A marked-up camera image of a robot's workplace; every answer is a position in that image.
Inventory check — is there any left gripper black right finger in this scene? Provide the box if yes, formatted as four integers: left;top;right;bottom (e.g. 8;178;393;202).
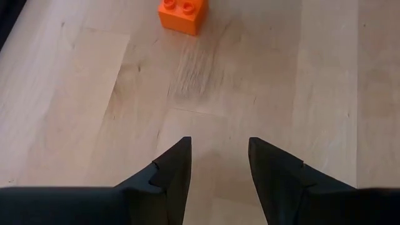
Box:
248;136;400;225

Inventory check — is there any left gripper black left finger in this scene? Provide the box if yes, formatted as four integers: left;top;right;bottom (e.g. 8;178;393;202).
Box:
0;136;193;225

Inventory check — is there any orange square block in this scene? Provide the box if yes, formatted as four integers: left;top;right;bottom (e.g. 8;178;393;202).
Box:
157;0;209;37

